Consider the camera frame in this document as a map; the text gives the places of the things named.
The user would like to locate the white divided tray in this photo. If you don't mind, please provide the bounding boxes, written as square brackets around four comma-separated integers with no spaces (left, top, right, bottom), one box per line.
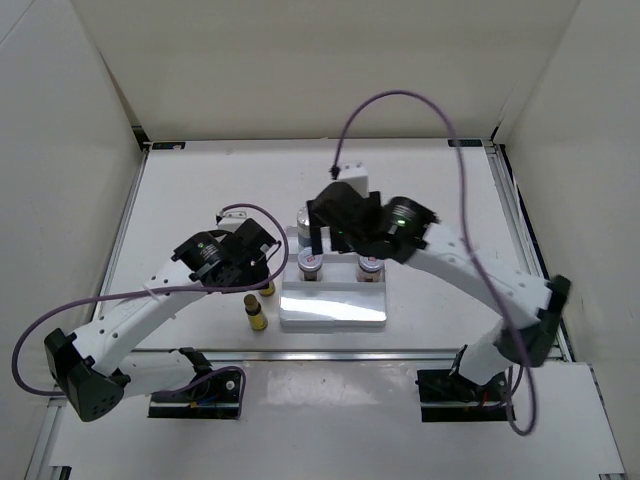
[279,227,388,332]

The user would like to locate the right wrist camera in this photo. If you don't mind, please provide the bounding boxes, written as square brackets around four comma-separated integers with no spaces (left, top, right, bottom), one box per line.
[337,162,369,197]

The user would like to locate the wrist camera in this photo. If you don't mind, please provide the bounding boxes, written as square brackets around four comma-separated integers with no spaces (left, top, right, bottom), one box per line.
[216,210,249,232]
[337,162,369,197]

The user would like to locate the yellow small bottle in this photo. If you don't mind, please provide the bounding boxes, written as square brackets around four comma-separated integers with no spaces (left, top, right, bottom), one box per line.
[243,294,268,331]
[258,282,276,297]

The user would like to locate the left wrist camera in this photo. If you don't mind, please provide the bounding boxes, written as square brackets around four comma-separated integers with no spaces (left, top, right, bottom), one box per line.
[216,210,249,232]

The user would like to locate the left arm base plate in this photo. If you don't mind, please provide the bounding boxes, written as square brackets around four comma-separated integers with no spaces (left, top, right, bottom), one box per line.
[148,361,246,420]

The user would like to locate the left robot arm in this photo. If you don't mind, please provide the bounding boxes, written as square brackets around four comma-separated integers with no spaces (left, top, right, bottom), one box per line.
[44,219,278,422]

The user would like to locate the blue-label bead jar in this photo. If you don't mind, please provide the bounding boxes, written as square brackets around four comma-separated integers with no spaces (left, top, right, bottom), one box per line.
[296,206,311,249]

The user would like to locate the spice jar red label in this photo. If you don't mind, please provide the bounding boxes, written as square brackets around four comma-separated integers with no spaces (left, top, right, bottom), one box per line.
[297,247,323,282]
[356,256,384,283]

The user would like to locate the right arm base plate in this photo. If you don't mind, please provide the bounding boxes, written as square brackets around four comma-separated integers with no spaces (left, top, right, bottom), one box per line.
[415,370,508,423]

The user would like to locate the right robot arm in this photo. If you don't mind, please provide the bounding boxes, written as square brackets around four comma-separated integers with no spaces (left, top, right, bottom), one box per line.
[307,181,571,400]

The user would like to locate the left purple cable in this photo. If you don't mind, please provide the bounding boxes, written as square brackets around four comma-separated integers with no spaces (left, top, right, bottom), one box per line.
[11,202,289,419]

